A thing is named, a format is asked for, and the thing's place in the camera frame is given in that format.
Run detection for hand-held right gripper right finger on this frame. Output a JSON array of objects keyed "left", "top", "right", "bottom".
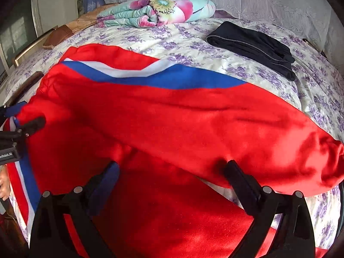
[{"left": 224, "top": 160, "right": 315, "bottom": 258}]

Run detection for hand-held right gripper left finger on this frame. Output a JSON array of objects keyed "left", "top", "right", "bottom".
[{"left": 29, "top": 161, "right": 120, "bottom": 258}]

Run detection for red pants with striped sides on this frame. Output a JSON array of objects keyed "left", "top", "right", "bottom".
[{"left": 5, "top": 44, "right": 344, "bottom": 258}]

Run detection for person's left hand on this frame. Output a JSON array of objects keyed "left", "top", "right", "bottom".
[{"left": 0, "top": 167, "right": 11, "bottom": 201}]

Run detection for dark wooden bar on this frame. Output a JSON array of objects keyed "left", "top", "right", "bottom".
[{"left": 5, "top": 71, "right": 45, "bottom": 106}]

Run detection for window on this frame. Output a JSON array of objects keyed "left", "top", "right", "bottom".
[{"left": 0, "top": 4, "right": 34, "bottom": 69}]

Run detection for brown cushion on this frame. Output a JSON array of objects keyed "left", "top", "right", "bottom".
[{"left": 42, "top": 25, "right": 74, "bottom": 50}]

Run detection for white cabinet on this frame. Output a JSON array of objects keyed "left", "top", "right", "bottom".
[{"left": 31, "top": 0, "right": 79, "bottom": 34}]

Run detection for folded black garment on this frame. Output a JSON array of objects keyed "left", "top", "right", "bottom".
[{"left": 206, "top": 21, "right": 296, "bottom": 81}]

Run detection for purple floral bedsheet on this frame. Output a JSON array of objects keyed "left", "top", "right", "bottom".
[{"left": 0, "top": 19, "right": 344, "bottom": 258}]

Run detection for folded floral quilt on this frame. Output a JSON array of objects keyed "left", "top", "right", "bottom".
[{"left": 96, "top": 0, "right": 217, "bottom": 29}]

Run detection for wooden bed frame rail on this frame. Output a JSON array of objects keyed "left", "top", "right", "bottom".
[{"left": 13, "top": 26, "right": 58, "bottom": 68}]

